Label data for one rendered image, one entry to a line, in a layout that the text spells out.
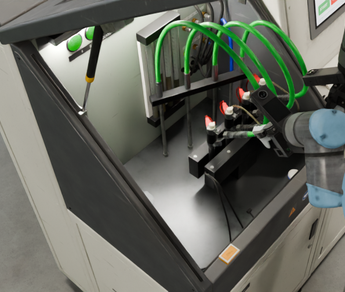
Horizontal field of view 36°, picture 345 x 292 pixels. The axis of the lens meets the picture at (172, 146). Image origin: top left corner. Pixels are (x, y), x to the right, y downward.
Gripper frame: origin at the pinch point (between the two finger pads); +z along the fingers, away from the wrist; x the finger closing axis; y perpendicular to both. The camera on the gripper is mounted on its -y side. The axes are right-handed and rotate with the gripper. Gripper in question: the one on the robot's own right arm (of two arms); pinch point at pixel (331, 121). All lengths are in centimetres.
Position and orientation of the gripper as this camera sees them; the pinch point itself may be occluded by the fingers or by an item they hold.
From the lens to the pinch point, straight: 139.5
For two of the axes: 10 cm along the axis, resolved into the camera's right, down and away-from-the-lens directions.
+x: 6.7, -5.7, 4.7
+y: 7.4, 4.7, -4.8
